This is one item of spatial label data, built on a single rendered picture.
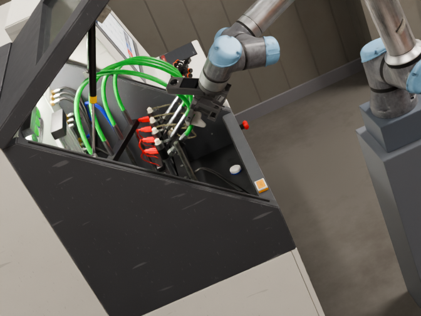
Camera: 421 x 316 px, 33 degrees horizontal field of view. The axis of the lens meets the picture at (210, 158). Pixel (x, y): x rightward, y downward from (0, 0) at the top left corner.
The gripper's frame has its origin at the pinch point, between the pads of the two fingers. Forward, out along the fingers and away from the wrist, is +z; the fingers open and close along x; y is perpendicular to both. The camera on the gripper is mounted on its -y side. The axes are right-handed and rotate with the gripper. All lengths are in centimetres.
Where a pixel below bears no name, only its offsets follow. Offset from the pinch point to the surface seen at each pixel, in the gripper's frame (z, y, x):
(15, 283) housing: 26, -25, -56
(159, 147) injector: 20.5, -4.7, -0.1
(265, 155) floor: 164, 47, 115
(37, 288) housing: 28, -19, -54
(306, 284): 23, 53, -22
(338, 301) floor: 94, 87, 12
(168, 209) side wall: 3.7, 5.1, -27.7
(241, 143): 24.6, 19.3, 16.8
